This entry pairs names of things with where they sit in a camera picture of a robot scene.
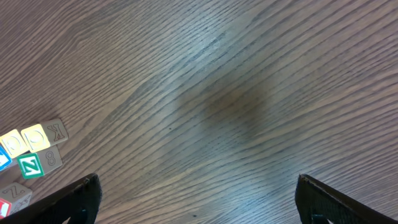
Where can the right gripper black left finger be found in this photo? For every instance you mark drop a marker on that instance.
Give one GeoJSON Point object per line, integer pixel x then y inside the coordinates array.
{"type": "Point", "coordinates": [77, 203]}

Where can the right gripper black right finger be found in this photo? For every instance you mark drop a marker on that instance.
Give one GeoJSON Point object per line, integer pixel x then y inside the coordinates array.
{"type": "Point", "coordinates": [317, 202]}

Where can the green Z wooden block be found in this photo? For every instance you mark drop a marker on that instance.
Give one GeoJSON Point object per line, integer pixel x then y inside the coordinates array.
{"type": "Point", "coordinates": [39, 164]}

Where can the red I wooden block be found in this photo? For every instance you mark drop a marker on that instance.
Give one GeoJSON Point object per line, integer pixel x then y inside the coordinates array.
{"type": "Point", "coordinates": [14, 197]}

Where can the yellow framed wooden block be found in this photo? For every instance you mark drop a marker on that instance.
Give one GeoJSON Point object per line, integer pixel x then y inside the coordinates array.
{"type": "Point", "coordinates": [44, 135]}

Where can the blue letter wooden block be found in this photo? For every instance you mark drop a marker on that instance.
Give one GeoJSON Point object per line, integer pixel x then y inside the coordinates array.
{"type": "Point", "coordinates": [5, 159]}

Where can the yellow top wooden block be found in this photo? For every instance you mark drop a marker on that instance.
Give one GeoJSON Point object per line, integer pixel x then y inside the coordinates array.
{"type": "Point", "coordinates": [14, 143]}

